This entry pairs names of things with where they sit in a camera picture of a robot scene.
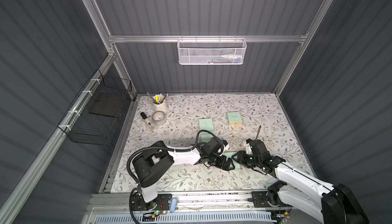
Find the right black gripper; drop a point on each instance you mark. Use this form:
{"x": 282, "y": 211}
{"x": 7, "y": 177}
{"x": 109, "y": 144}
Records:
{"x": 245, "y": 158}

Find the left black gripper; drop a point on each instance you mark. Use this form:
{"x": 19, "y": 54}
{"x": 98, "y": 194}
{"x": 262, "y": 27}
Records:
{"x": 223, "y": 162}

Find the mint jewelry box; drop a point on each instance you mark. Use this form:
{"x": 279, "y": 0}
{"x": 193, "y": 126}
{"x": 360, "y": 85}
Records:
{"x": 206, "y": 124}
{"x": 237, "y": 166}
{"x": 206, "y": 137}
{"x": 234, "y": 118}

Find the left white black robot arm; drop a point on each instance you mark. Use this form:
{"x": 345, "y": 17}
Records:
{"x": 147, "y": 165}

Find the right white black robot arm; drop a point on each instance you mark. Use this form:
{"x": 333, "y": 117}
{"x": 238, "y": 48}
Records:
{"x": 328, "y": 203}

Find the floral table mat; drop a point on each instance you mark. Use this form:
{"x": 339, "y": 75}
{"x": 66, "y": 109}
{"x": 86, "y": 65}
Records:
{"x": 262, "y": 115}

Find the white perforated front panel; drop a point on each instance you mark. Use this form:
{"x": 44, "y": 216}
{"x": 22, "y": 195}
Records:
{"x": 210, "y": 217}

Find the clear tape roll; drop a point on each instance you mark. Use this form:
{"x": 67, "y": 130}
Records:
{"x": 159, "y": 118}

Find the white pen holder cup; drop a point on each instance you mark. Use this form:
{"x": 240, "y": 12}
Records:
{"x": 159, "y": 102}

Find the black marker pen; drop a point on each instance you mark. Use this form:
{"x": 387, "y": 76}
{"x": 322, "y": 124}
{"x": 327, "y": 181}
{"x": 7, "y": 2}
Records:
{"x": 148, "y": 122}

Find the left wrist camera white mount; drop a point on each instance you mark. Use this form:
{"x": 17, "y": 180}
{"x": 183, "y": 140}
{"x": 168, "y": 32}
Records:
{"x": 225, "y": 146}

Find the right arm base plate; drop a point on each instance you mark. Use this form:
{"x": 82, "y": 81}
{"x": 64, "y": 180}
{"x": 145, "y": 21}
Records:
{"x": 266, "y": 198}

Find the blue cylinder on rail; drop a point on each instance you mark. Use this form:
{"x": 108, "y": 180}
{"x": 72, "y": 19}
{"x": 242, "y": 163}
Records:
{"x": 173, "y": 204}

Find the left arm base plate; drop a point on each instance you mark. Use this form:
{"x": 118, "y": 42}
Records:
{"x": 138, "y": 203}

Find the white wire wall basket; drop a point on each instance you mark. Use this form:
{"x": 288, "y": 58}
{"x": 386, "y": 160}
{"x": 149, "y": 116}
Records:
{"x": 211, "y": 51}

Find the black wire side basket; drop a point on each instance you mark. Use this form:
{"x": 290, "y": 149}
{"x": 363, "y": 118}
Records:
{"x": 98, "y": 118}

